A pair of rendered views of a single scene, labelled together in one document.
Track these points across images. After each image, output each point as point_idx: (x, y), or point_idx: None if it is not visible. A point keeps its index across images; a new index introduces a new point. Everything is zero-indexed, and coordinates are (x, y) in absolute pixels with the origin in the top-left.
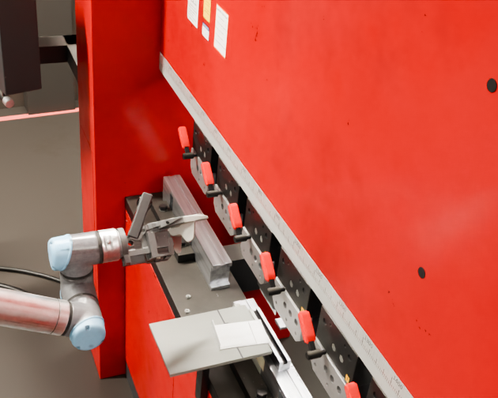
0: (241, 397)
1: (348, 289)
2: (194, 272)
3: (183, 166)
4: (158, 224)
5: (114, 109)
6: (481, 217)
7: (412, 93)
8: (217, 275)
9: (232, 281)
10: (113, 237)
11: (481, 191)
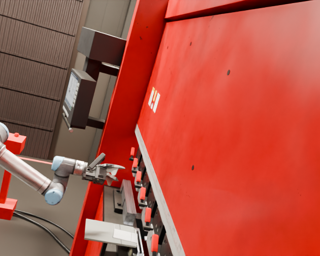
0: None
1: (168, 192)
2: (119, 217)
3: (133, 179)
4: (102, 165)
5: (110, 141)
6: (216, 129)
7: (205, 91)
8: (128, 219)
9: (135, 225)
10: (81, 163)
11: (217, 118)
